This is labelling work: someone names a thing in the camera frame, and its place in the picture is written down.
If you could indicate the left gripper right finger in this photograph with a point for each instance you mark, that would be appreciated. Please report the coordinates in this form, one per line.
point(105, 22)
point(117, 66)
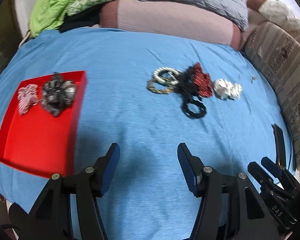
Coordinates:
point(230, 206)

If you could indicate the striped beige cushion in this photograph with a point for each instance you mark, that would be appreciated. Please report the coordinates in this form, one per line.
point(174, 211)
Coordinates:
point(276, 54)

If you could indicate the black hair claw clip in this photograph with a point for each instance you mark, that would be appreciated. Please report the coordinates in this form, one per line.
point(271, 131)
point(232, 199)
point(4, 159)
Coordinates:
point(186, 87)

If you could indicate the red polka dot scrunchie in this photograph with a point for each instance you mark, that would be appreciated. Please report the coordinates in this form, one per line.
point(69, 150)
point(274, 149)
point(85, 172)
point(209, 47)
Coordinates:
point(202, 81)

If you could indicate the white patterned pillow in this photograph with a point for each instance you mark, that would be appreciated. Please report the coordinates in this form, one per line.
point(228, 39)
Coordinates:
point(278, 13)

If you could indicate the white polka dot scrunchie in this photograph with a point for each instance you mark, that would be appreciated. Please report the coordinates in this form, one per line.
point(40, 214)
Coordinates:
point(227, 90)

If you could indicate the pink pillow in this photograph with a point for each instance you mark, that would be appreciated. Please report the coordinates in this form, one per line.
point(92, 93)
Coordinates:
point(170, 18)

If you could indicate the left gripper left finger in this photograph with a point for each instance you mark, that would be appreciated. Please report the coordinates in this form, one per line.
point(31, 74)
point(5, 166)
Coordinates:
point(50, 217)

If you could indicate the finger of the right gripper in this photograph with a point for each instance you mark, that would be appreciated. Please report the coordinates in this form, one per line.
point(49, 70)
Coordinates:
point(274, 169)
point(259, 174)

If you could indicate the pink checked scrunchie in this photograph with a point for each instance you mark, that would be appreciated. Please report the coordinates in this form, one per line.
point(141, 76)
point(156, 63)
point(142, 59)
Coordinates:
point(27, 97)

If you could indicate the grey black scrunchie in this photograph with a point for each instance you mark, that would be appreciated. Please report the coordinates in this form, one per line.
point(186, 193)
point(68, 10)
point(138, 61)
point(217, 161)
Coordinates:
point(57, 94)

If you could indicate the blue bed sheet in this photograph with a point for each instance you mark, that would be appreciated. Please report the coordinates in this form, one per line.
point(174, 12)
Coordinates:
point(148, 197)

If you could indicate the red tray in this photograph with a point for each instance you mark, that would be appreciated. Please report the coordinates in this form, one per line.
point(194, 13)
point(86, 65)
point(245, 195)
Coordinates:
point(39, 143)

